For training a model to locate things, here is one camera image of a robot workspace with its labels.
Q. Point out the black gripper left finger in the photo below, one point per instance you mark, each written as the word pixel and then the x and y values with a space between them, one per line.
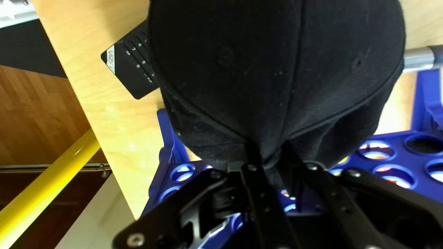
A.
pixel 263 198

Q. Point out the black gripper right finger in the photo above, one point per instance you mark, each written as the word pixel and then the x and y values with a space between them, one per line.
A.
pixel 322 203

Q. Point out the black snapback cap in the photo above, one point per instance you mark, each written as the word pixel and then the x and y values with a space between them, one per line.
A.
pixel 277 70

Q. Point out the blue Connect Four grid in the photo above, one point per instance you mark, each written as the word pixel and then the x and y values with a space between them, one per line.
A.
pixel 424 102

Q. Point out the thin metal bar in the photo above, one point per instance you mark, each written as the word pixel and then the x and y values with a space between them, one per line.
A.
pixel 98 168

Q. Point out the dark grey long tool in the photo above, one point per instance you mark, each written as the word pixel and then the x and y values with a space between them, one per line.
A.
pixel 422 57

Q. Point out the black remote with white buttons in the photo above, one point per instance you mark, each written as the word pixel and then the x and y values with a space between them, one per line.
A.
pixel 133 64

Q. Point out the yellow pole with black base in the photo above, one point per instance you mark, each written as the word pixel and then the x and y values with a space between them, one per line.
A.
pixel 46 185

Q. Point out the black flat floor plate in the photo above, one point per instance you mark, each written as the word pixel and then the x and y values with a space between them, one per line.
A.
pixel 28 46

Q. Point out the aluminium cart frame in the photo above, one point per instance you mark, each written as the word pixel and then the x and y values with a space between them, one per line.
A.
pixel 15 12

